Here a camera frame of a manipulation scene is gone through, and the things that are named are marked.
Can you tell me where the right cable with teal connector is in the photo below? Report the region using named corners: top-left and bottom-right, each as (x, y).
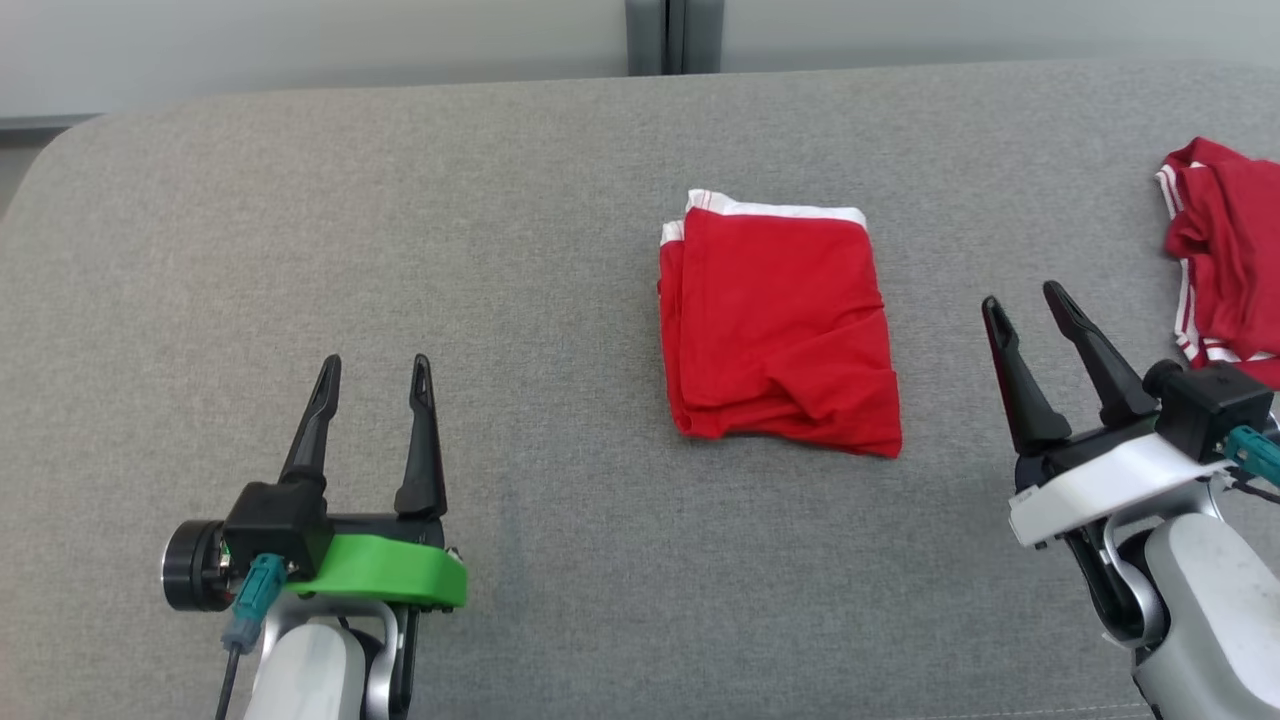
top-left (1225, 425), bottom-right (1280, 501)

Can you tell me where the red white jersey shirt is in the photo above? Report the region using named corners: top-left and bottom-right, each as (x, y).
top-left (657, 188), bottom-right (904, 459)
top-left (1155, 137), bottom-right (1280, 391)

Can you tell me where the grey baseboard strip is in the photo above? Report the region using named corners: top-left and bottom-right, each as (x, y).
top-left (0, 113), bottom-right (101, 133)

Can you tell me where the left cable with teal connector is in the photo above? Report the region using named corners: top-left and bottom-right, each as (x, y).
top-left (215, 553), bottom-right (291, 720)

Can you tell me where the cable with teal connector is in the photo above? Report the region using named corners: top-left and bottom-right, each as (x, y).
top-left (1225, 425), bottom-right (1280, 501)
top-left (215, 553), bottom-right (291, 720)

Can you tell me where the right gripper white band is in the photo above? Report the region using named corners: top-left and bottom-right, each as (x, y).
top-left (982, 280), bottom-right (1236, 549)

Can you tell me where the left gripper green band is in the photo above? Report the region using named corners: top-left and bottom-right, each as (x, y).
top-left (278, 354), bottom-right (469, 611)

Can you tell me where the grey partition post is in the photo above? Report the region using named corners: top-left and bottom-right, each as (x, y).
top-left (625, 0), bottom-right (724, 76)

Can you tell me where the grey fabric sofa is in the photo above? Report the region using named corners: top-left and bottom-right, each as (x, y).
top-left (0, 58), bottom-right (1280, 720)

